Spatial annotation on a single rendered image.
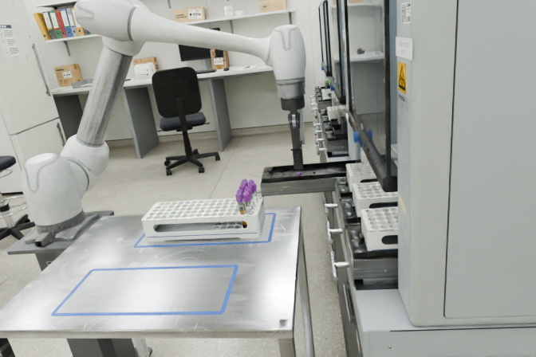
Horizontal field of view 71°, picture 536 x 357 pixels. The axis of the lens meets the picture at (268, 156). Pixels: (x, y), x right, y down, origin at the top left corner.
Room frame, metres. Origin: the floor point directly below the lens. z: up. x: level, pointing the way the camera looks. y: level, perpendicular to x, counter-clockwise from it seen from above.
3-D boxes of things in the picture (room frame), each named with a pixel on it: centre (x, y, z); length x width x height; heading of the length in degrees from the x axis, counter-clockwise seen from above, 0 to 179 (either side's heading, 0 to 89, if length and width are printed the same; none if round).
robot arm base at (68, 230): (1.20, 0.76, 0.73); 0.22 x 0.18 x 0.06; 173
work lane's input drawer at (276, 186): (1.19, -0.29, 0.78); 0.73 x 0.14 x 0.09; 83
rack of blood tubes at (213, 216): (0.87, 0.18, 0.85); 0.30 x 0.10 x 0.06; 81
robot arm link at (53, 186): (1.23, 0.76, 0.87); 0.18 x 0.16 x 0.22; 175
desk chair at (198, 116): (3.80, 0.81, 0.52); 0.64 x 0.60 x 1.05; 13
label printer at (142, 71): (4.59, 1.33, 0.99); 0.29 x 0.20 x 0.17; 1
